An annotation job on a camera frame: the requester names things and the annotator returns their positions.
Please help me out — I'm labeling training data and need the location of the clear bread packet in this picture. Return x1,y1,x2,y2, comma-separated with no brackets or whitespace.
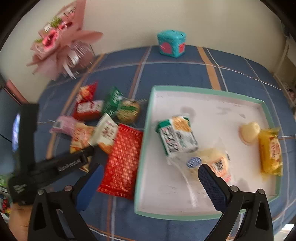
169,138,231,208

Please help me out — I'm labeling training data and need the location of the yellow cake packet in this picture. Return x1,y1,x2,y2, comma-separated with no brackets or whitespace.
258,128,283,176

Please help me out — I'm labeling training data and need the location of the teal rimmed white tray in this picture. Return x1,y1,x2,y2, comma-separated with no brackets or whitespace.
134,86,281,221

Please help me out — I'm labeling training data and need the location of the teal toy house box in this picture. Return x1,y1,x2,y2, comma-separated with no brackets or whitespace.
157,30,187,58

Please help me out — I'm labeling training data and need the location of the red milk candy packet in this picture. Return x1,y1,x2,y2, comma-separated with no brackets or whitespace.
73,100,104,121

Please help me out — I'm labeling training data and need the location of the green snack box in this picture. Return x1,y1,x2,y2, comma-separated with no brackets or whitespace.
101,86,123,118

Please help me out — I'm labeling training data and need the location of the white rice cracker packet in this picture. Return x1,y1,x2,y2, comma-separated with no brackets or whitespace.
88,113,119,154

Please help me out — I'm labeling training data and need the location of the blue plaid tablecloth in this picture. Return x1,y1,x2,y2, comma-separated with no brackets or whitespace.
35,45,295,240

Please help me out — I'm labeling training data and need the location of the red patterned packet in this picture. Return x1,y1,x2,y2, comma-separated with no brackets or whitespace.
97,124,143,200

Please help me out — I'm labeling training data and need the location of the orange chips snack packet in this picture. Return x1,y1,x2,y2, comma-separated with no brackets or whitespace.
70,123,95,153

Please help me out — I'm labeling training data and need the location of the red peanut snack packet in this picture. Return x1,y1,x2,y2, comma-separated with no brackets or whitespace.
76,82,97,103

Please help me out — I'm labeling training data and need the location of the pink flower bouquet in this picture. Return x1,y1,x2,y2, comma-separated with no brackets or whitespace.
27,1,103,80

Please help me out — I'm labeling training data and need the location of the pink snack packet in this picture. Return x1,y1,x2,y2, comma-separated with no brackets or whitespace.
49,115,79,136

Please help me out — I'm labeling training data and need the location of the glass vase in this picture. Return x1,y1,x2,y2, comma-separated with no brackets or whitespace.
67,42,95,71

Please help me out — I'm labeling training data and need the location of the round green pastry packet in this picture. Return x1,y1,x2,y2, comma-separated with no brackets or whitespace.
116,100,140,124

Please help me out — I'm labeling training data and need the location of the green white biscuit packet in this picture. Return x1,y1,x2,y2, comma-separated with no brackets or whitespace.
155,114,199,158

